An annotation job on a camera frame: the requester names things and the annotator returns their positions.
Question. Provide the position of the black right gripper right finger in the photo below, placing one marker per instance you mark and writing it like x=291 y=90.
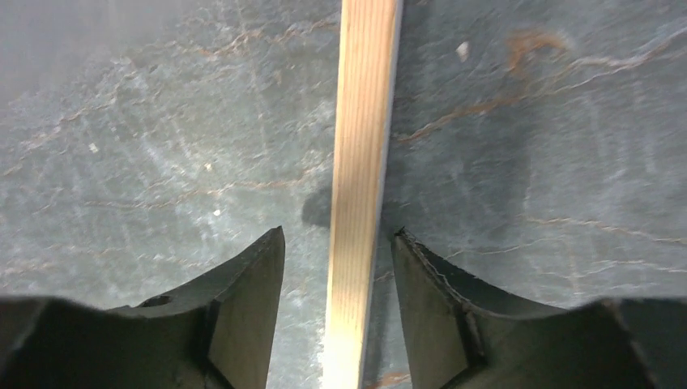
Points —
x=462 y=332

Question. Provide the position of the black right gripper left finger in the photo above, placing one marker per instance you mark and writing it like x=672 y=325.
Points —
x=214 y=331

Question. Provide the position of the light wooden picture frame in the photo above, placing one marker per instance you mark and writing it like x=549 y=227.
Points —
x=368 y=49

